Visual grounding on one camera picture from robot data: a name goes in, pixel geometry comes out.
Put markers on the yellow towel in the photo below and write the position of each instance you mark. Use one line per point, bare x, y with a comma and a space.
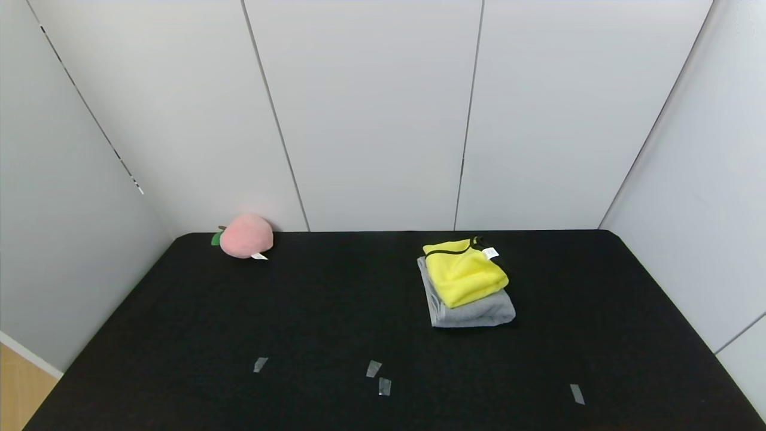
464, 275

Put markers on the grey towel with orange pattern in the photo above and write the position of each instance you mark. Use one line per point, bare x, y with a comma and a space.
479, 314

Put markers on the small white tape piece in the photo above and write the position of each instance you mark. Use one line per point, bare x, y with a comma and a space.
490, 252

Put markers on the pink plush peach toy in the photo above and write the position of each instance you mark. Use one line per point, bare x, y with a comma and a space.
246, 236

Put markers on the clear tape piece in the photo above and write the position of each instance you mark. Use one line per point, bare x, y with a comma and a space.
384, 387
577, 394
373, 369
260, 364

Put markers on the black fabric table cover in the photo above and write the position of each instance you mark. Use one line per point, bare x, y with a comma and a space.
239, 311

